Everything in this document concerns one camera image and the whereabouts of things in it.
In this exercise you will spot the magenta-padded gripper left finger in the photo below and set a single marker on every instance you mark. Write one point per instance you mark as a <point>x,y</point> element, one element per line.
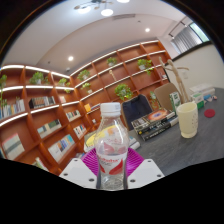
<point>76,171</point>

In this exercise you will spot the recessed ceiling spotlight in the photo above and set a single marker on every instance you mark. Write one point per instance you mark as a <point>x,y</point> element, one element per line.
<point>147,30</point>
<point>70,58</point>

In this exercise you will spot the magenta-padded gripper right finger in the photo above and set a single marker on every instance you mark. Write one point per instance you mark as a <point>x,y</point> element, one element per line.
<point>146,171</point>

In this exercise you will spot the dark book stack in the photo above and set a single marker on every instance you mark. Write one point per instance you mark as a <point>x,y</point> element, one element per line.
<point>160,130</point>

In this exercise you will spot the cream ribbed cup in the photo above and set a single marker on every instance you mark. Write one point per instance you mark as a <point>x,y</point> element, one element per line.
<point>187,121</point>

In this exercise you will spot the white box stack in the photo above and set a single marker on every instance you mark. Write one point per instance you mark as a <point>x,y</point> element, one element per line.
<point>203,90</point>

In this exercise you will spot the wooden artist mannequin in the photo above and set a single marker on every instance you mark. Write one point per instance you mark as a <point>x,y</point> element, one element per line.
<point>178,80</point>

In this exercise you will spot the wooden shelf unit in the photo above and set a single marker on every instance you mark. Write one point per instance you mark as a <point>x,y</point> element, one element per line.
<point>50,110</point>

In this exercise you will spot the flat round red coaster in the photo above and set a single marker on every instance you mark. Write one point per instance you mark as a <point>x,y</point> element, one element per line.
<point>209,113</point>

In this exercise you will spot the ceiling air vent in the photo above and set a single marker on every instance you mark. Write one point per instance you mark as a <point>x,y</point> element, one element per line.
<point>123,16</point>

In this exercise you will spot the branched ceiling lamp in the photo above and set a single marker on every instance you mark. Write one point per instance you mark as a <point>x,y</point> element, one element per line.
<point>106,11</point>

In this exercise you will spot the dark blue chair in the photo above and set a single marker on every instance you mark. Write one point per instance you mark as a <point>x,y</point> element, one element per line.
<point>135,110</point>

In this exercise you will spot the grey curtain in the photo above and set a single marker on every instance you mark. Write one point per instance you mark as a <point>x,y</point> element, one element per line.
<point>186,40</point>

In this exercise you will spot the green and white carton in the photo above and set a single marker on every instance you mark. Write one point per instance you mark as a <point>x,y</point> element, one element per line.
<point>175,101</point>

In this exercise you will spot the window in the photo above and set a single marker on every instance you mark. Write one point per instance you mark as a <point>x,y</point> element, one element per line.
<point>199,31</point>

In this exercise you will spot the clear plastic water bottle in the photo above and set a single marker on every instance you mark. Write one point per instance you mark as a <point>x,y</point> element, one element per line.
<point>111,146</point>

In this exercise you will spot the black track light rail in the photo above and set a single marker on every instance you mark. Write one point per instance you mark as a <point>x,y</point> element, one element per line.
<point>176,29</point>

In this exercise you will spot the small green box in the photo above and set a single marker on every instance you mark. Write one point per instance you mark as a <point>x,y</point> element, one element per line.
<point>197,101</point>

